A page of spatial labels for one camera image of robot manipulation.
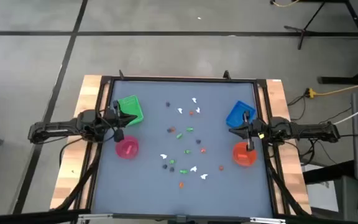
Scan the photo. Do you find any blue plastic basket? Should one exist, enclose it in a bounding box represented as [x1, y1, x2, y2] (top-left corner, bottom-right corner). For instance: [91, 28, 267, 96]
[225, 100, 257, 129]

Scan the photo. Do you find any thin yellow cable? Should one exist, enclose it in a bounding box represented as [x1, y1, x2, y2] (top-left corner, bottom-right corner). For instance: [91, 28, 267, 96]
[270, 0, 301, 7]

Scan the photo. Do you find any green plastic basket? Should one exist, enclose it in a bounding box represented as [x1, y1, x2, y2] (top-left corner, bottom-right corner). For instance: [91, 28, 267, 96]
[116, 95, 145, 127]

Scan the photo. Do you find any aluminium extrusion bar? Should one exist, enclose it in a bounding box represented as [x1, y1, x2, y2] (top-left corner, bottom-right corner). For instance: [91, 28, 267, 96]
[76, 212, 287, 224]

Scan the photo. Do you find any orange plastic bowl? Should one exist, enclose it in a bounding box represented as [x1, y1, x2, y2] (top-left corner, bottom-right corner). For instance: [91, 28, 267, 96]
[232, 141, 258, 167]

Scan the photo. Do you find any black cable bundle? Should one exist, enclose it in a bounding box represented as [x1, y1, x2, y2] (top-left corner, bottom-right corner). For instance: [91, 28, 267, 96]
[267, 155, 310, 217]
[50, 149, 103, 212]

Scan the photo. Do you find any white cable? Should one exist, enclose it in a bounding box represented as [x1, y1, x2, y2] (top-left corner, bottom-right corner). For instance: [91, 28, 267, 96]
[333, 99, 358, 126]

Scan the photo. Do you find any grey-blue table mat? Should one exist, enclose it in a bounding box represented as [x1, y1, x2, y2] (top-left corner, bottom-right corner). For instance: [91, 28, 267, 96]
[91, 80, 275, 218]

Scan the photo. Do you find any pink plastic bowl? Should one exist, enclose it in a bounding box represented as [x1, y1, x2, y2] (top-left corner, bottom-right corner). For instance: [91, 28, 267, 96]
[114, 134, 140, 161]

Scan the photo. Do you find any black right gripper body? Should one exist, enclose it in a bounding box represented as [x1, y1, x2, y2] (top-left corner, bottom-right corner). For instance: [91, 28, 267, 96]
[247, 118, 270, 144]

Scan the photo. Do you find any black tripod stand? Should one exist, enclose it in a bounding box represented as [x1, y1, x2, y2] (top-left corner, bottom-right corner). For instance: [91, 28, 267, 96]
[283, 0, 326, 50]

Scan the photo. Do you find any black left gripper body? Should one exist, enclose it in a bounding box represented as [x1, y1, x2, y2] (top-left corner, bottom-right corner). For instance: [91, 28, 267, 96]
[98, 108, 117, 133]

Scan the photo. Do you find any black desk leg frame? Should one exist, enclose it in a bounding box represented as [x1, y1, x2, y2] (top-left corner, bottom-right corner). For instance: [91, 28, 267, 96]
[317, 0, 358, 85]

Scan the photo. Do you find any yellow extension cord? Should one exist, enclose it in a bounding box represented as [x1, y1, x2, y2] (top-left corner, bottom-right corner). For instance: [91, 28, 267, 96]
[305, 79, 358, 99]

